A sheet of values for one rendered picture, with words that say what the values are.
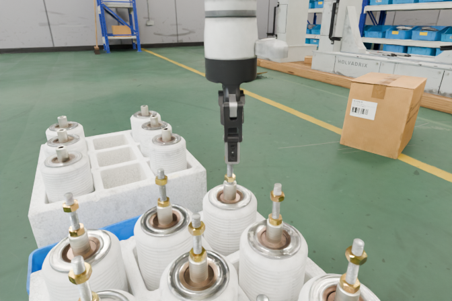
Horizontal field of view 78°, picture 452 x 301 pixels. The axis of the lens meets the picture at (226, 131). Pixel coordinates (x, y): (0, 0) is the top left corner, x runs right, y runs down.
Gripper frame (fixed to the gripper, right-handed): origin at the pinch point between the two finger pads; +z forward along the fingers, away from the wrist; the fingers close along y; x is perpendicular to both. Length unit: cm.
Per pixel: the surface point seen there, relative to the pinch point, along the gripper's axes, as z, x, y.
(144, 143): 13.7, -23.4, -32.4
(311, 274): 17.2, 11.8, 10.0
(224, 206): 9.7, -1.2, 2.8
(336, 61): 18, 105, -216
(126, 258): 16.9, -17.5, 6.2
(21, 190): 35, -70, -42
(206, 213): 11.5, -4.3, 2.4
